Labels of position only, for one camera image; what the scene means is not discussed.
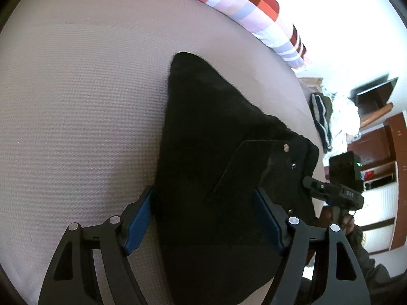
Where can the beige bed cover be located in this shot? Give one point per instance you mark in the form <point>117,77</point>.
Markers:
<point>79,101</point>

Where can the navy white striped knit garment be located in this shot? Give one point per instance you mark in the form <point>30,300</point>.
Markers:
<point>319,117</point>

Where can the brown wooden cabinet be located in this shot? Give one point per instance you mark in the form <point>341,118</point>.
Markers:
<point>375,146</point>

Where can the person's right forearm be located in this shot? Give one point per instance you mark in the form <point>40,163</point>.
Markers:
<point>368,260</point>

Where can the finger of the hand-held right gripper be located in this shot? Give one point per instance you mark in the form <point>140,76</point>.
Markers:
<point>316,187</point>

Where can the black pants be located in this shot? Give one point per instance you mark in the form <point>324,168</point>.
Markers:
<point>206,133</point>

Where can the dark wooden shelf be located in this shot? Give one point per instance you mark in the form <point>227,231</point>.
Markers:
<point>378,92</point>

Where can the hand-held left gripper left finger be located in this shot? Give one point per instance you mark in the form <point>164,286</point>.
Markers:
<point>140,222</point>

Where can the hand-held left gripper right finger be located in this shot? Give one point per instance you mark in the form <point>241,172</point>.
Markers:
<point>267,216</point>

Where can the person's right hand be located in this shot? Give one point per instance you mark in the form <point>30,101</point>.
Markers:
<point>346,224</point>

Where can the white printed cloth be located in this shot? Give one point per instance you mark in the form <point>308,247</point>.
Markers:
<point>345,114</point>

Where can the pink checkered striped pillow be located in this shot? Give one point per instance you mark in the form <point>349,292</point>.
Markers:
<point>248,3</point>

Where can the olive green garment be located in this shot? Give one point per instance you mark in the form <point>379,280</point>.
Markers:
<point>328,104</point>

